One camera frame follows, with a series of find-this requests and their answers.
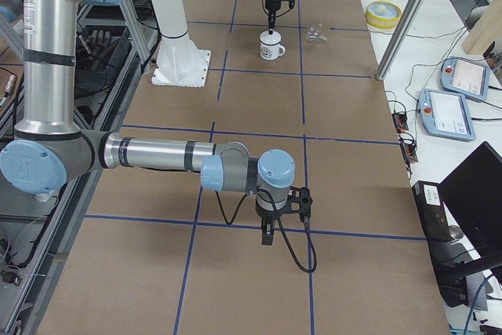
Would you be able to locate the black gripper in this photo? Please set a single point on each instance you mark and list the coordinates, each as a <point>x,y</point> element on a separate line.
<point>267,216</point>
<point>272,4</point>

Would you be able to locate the white enamel cup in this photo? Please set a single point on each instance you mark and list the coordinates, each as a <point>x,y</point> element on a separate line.
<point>271,51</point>

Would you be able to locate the yellow rimmed bowl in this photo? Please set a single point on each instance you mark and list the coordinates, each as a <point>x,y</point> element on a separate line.
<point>383,15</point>

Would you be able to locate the black computer box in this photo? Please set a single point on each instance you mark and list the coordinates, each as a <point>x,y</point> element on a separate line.
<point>431,209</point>

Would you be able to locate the near teach pendant tablet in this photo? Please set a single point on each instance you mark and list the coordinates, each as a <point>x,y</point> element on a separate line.
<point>446,114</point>

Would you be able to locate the teach pendant tablet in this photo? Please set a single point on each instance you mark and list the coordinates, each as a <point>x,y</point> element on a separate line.
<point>446,114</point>
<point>466,77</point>

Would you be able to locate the far teach pendant tablet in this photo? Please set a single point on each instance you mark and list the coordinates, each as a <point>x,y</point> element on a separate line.
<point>466,77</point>

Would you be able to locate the black monitor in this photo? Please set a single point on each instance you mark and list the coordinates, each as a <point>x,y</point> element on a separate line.
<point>472,193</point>

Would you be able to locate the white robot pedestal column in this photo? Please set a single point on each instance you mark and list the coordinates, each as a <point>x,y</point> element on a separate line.
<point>179,61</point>

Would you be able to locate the aluminium frame post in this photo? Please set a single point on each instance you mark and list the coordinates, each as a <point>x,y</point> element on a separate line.
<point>410,11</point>

